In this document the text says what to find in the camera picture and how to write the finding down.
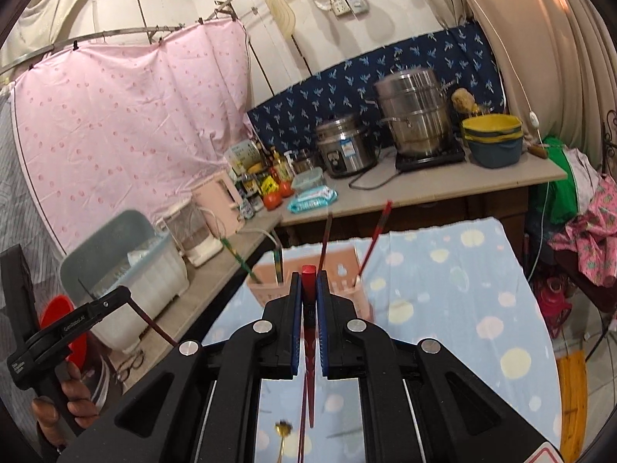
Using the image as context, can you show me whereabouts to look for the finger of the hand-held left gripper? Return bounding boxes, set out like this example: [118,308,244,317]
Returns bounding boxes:
[87,286,134,322]

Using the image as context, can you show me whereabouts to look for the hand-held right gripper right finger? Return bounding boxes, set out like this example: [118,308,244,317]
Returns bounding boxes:
[317,270,550,463]

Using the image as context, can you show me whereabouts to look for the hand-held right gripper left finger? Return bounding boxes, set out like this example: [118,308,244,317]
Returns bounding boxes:
[96,272,304,463]

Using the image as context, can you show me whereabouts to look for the red chopstick with black bands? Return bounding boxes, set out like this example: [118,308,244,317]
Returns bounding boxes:
[357,200,392,285]
[300,265,319,429]

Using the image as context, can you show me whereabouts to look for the dark red chopstick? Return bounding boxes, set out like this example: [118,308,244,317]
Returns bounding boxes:
[318,212,334,273]
[128,299,179,348]

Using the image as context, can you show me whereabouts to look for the pink perforated utensil holder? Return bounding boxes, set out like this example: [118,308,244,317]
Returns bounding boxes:
[246,246,374,321]

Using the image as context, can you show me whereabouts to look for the dark purple chopstick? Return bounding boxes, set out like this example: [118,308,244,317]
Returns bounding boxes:
[295,381,309,463]

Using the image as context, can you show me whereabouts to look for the person's left hand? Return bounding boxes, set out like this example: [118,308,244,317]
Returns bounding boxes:
[31,364,103,449]

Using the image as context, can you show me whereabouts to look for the white dish rack with lid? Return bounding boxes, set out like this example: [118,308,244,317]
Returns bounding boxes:
[59,210,190,353]

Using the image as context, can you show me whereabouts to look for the red plastic basin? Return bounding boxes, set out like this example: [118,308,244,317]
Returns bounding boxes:
[39,296,88,374]

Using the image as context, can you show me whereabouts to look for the black-framed eyeglasses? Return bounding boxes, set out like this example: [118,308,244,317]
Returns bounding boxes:
[116,352,145,382]

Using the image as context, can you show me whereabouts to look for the wooden side counter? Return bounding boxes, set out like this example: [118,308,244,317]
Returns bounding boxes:
[120,212,285,387]

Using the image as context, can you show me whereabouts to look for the gold flower-shaped spoon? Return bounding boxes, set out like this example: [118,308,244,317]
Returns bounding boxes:
[274,421,295,463]

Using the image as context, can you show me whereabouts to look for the white kitchen appliance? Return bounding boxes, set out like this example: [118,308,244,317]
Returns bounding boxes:
[161,198,223,267]

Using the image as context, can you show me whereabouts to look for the blue wet wipes pack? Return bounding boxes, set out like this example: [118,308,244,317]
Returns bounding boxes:
[288,186,339,214]

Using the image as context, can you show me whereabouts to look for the blue dotted tablecloth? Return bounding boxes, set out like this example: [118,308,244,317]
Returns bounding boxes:
[200,217,562,463]

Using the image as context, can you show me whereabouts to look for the pink electric kettle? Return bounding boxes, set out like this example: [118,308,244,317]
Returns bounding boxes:
[193,170,245,233]

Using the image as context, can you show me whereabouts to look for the clear food container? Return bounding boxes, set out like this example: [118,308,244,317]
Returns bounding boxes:
[292,167,325,193]

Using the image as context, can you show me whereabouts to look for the grey striped cloth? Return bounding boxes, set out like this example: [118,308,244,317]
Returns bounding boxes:
[0,82,68,396]

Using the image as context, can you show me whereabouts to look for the yellow-label sauce bottle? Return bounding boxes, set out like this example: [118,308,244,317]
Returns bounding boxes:
[270,147,292,184]

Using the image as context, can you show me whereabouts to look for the beige kitchen counter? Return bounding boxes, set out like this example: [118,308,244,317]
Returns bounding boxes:
[282,154,568,225]

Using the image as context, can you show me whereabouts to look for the pink dotted curtain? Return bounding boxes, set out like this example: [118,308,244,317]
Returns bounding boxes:
[10,19,256,256]

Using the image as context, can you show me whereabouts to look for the steel rice cooker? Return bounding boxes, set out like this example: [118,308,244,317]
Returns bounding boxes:
[315,115,379,178]

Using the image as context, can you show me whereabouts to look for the black induction cooker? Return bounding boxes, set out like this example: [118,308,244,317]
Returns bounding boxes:
[395,145,467,173]

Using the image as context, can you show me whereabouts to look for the steel steamer pot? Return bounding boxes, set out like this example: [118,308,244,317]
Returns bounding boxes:
[373,68,456,159]

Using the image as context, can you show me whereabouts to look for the blue basin with yellow rim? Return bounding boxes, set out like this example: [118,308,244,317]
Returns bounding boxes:
[465,135,524,169]
[461,114,524,143]

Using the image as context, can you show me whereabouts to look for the navy floral cloth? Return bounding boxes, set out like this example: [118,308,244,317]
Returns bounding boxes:
[246,22,504,155]

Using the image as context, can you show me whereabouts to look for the yellow board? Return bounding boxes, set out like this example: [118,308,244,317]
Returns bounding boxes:
[556,352,589,449]

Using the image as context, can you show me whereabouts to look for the brown loofah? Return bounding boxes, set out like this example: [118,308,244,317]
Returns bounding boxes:
[450,88,485,117]

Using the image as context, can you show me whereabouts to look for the green cloth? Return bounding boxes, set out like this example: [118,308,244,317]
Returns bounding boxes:
[542,136,579,225]

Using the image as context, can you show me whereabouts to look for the pink floral cloth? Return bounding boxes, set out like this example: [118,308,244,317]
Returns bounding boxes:
[550,174,617,287]

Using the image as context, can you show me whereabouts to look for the beige curtain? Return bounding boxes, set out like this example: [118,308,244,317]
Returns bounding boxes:
[443,0,617,169]

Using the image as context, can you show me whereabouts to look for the metal curtain rail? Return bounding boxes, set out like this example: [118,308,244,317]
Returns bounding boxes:
[0,0,242,78]

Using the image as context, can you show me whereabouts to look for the white wall socket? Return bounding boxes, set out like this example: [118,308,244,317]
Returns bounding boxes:
[332,0,369,17]

